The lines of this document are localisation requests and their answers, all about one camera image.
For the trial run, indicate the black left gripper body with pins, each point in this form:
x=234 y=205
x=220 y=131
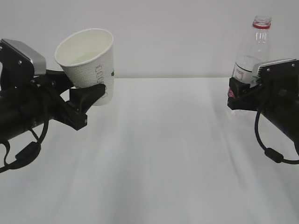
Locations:
x=27 y=101

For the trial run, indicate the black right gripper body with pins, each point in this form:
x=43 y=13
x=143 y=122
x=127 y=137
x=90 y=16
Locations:
x=280 y=88

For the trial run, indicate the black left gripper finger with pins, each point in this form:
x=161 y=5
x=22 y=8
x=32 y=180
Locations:
x=83 y=98
x=59 y=80

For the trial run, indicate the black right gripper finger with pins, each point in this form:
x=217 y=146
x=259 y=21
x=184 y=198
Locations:
x=239 y=90
x=250 y=101

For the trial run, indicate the white paper cup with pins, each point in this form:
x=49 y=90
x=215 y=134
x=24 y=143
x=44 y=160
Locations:
x=87 y=58

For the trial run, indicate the Nongfu Spring water bottle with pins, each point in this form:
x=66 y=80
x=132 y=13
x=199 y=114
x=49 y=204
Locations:
x=254 y=48

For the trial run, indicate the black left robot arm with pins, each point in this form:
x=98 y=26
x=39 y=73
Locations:
x=32 y=95

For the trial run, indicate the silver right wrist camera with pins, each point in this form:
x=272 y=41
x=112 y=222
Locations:
x=259 y=67

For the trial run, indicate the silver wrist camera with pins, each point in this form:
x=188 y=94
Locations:
x=259 y=67
x=36 y=59

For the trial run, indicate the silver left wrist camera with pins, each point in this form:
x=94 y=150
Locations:
x=36 y=59

